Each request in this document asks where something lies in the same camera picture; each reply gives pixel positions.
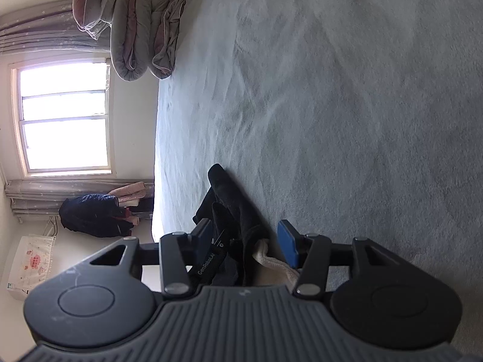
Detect dark blue hanging jacket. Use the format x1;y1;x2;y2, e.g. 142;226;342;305
59;193;131;239

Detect printed air conditioner cover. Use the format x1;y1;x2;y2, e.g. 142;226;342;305
9;236;57;291

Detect pink hanging clothes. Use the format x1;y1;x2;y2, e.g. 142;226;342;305
109;182;153;227

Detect bed with grey sheet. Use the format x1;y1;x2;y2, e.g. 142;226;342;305
152;0;483;348

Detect grey pillow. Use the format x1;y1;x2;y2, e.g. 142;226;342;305
81;0;129;40

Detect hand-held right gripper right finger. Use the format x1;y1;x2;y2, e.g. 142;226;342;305
277;219;406;299

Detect white air conditioner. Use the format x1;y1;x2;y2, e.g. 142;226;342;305
7;279;31;302

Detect grey star curtain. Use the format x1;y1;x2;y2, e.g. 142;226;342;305
4;178;155;217
0;0;114;55

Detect black pants beige fleece lining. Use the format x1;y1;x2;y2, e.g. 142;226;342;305
192;163;302;291

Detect window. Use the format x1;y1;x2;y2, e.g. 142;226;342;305
9;58;114;178

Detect folded grey pink quilt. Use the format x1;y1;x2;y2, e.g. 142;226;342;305
109;0;189;81

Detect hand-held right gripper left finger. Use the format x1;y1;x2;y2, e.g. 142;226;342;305
88;218;214;298

